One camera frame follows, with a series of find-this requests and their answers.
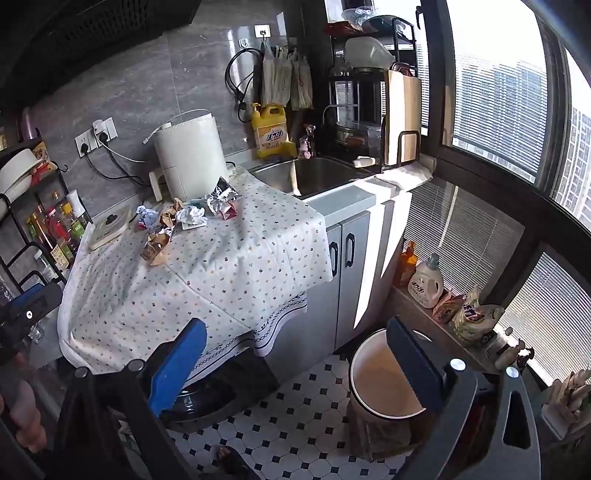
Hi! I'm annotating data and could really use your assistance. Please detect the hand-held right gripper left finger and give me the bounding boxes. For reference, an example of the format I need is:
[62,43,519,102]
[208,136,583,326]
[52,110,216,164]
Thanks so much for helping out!
[51,318,208,480]

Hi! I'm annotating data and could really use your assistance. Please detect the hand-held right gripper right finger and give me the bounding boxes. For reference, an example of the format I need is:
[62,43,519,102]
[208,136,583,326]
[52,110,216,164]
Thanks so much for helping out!
[385,316,543,480]

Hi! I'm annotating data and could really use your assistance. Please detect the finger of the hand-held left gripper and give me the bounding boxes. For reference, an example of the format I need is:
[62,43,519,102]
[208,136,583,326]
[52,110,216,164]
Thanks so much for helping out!
[0,282,64,340]

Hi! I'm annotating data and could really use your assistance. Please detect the white trash bin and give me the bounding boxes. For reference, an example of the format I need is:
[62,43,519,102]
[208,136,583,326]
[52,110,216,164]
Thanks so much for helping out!
[347,328,439,462]

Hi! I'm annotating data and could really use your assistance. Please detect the large brown paper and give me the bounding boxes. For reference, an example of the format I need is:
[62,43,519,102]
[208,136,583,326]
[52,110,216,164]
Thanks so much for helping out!
[141,228,175,267]

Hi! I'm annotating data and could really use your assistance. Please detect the white printed paper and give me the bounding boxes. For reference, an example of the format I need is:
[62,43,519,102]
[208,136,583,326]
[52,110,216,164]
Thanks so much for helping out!
[135,206,160,232]

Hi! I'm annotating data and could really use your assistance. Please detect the plain white paper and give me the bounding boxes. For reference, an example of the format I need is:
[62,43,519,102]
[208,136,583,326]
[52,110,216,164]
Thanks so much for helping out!
[178,205,207,230]

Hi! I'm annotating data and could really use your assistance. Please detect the small brown paper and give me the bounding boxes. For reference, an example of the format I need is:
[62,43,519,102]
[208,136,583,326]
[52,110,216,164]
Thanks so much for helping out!
[161,198,183,228]

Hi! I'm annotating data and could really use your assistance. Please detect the silver foil packet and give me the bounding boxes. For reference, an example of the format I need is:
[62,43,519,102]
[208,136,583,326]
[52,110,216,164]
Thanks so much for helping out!
[205,176,239,215]

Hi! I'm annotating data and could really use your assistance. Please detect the person's left hand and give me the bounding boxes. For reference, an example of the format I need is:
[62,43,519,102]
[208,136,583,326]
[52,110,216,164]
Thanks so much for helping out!
[0,381,49,455]

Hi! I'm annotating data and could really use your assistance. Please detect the washing machine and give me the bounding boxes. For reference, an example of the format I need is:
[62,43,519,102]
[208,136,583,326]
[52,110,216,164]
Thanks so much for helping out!
[161,355,278,430]

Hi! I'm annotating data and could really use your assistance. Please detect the black spice rack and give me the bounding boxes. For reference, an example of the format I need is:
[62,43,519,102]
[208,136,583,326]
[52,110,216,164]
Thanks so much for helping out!
[0,138,86,296]

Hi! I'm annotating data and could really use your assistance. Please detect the detergent refill pouch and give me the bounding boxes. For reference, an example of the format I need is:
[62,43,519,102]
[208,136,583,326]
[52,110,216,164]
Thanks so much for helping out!
[450,286,505,347]

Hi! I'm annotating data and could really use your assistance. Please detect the white laundry detergent bottle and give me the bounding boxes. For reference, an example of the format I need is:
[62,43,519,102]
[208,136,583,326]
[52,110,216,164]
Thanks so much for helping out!
[407,253,445,309]

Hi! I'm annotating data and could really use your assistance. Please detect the orange bottle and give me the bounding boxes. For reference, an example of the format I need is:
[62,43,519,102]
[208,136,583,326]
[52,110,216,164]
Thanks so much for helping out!
[398,241,419,286]

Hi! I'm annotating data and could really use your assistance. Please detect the white kitchen scale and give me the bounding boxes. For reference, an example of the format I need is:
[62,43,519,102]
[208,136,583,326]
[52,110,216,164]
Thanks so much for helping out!
[88,206,131,251]

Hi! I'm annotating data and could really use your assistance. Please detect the floral tablecloth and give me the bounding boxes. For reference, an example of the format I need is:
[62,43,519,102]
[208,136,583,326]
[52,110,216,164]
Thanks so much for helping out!
[58,164,334,376]

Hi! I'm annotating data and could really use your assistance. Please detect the grey kitchen cabinet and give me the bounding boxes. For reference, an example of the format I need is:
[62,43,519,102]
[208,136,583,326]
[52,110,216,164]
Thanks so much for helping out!
[270,178,414,370]

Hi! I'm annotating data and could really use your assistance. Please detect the white bowl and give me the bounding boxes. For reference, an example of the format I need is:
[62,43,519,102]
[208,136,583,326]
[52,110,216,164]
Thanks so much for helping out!
[0,148,44,195]

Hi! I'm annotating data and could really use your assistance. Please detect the white window blind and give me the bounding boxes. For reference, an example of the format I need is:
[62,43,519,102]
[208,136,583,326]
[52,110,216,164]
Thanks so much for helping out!
[496,251,591,384]
[406,178,525,301]

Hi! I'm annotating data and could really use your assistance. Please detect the white dish cloth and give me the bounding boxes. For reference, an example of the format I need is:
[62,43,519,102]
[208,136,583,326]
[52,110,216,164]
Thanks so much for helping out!
[376,164,435,190]

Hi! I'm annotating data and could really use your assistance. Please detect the steel sink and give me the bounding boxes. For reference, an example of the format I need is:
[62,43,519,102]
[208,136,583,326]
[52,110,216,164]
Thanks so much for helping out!
[249,156,375,198]

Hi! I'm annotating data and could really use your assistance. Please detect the white air fryer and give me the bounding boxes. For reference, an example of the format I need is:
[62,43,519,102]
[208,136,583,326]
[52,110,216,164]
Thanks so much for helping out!
[148,109,228,203]

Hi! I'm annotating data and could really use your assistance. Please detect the small pink bottle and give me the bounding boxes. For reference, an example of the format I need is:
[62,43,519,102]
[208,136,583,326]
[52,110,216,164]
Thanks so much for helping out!
[299,124,317,160]

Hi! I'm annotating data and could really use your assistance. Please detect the yellow detergent bottle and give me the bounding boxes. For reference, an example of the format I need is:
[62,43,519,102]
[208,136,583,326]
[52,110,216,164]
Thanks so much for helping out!
[250,102,296,160]

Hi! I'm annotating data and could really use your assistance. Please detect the wooden cutting board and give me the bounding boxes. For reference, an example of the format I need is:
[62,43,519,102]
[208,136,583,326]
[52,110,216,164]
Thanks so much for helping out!
[383,69,422,167]

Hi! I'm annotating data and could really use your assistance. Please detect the black range hood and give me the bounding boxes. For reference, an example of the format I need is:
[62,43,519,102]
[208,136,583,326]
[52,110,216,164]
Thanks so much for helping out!
[0,0,199,116]

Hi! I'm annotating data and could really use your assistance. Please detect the black dish rack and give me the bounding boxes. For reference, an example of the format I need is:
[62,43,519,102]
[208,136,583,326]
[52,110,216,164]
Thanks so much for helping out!
[323,16,419,162]

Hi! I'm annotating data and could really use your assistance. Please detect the hanging paper bags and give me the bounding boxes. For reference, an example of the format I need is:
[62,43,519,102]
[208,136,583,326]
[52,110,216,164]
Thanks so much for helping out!
[262,45,315,110]

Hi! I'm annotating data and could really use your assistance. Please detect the white plastic basin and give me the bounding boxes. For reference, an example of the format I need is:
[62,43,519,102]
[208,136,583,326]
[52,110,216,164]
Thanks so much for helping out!
[344,36,393,70]

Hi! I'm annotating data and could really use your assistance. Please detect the black power cable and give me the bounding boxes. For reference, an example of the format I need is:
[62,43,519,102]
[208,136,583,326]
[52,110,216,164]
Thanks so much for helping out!
[83,138,148,182]

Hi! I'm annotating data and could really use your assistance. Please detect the white wall socket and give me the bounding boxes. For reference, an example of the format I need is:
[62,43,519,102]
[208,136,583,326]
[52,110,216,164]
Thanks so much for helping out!
[75,130,99,158]
[92,117,118,146]

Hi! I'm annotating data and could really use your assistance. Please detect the white power cable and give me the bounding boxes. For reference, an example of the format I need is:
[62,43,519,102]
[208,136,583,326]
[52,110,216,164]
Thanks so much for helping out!
[104,122,160,163]

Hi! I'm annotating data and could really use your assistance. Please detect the black window frame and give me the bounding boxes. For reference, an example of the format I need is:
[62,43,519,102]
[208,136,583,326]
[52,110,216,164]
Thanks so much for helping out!
[416,0,591,388]

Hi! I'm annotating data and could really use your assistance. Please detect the coiled black cable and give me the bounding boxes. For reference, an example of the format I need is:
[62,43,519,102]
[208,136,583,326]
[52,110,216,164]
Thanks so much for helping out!
[225,47,254,123]

